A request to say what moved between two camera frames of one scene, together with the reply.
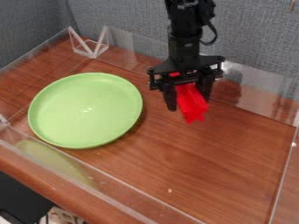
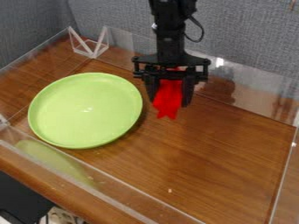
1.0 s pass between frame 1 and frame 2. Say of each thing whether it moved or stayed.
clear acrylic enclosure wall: stayed
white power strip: stayed
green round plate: stayed
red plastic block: moved
